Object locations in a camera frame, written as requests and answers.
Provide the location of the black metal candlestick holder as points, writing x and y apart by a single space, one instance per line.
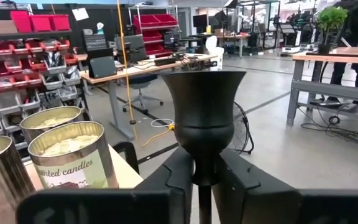
204 102

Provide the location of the candle tin with white label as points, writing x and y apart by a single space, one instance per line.
73 168

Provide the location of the grey office chair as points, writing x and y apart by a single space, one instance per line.
141 85

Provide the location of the small green potted plant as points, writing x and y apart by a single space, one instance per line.
331 18

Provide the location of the wooden shelf black frame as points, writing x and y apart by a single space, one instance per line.
126 174

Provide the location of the wooden workbench grey legs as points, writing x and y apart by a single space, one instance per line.
322 88

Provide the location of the wooden office desk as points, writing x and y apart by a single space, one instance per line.
129 71

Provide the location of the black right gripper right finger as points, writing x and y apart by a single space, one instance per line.
247 199

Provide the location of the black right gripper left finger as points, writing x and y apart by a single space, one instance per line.
154 199

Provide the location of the black floor fan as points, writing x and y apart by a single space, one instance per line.
242 130

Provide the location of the red bin parts rack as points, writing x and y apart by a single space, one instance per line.
26 71

